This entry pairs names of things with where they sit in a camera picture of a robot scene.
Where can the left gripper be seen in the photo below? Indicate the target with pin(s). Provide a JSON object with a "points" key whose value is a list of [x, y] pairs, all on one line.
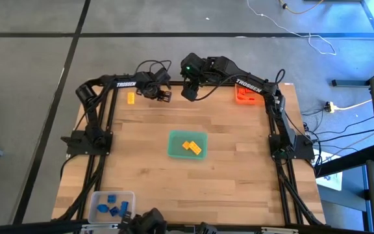
{"points": [[149, 86]]}

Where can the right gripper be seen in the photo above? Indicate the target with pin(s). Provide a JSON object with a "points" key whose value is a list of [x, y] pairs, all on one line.
{"points": [[195, 70]]}

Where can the long yellow toy brick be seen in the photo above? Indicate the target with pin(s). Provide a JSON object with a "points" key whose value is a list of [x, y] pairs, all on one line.
{"points": [[195, 148], [130, 98]]}

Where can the long orange toy brick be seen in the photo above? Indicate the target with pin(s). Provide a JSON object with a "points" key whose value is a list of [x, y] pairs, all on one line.
{"points": [[241, 94]]}

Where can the small blue toy brick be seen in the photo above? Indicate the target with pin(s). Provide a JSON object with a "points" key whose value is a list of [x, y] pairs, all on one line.
{"points": [[102, 208], [114, 211], [111, 198]]}

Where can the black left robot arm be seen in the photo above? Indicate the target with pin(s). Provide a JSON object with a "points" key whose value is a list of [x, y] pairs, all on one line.
{"points": [[125, 84]]}

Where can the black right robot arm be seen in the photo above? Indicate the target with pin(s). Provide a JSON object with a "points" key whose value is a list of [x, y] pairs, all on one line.
{"points": [[248, 86]]}

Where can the orange translucent plastic bin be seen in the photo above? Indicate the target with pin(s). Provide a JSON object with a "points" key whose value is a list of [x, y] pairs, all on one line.
{"points": [[238, 102]]}

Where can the green translucent plastic bin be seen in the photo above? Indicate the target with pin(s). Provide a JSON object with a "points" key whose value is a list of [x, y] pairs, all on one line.
{"points": [[177, 152]]}

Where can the clear plastic bin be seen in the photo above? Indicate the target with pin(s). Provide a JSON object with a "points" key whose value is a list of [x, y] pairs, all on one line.
{"points": [[96, 217]]}

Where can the black stand foot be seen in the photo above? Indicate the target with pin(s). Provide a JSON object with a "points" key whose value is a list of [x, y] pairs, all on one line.
{"points": [[349, 83]]}

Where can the white paper sheet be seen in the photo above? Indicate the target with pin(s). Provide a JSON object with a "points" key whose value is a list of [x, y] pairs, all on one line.
{"points": [[331, 180]]}

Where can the black floor beam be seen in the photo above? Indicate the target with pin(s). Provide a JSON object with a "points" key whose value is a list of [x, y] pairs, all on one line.
{"points": [[346, 161]]}

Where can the black aluminium frame rail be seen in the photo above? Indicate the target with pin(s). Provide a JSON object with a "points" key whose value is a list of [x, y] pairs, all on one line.
{"points": [[102, 110], [113, 110], [304, 201], [270, 123], [28, 227], [175, 84]]}

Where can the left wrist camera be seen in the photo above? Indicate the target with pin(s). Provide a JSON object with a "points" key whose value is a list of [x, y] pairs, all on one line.
{"points": [[163, 76]]}

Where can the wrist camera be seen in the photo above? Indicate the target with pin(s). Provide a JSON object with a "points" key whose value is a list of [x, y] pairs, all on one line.
{"points": [[189, 93], [163, 76]]}

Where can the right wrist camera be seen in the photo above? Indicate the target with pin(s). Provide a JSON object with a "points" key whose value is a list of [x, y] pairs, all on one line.
{"points": [[189, 93]]}

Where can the silver frame bracket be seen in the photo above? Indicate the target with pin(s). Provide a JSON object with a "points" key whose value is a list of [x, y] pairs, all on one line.
{"points": [[279, 230], [99, 227]]}

